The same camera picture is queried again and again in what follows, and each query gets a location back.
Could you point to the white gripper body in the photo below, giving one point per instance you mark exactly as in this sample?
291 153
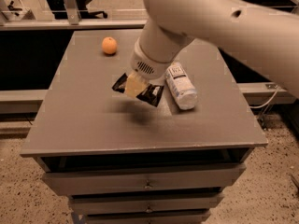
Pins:
147 65

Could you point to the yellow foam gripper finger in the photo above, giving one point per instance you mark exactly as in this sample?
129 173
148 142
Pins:
135 84

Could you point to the black rxbar chocolate wrapper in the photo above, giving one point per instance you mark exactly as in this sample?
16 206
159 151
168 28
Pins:
151 95

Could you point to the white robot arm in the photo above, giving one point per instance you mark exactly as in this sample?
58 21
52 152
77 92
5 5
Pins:
264 39

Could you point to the clear plastic water bottle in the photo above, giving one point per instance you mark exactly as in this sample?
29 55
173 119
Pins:
181 87

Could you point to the orange fruit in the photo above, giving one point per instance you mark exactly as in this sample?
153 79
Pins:
109 45

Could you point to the grey drawer cabinet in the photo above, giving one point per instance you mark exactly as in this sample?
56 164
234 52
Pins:
121 161

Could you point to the metal railing frame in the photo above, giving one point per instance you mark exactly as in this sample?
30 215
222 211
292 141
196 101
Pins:
38 15

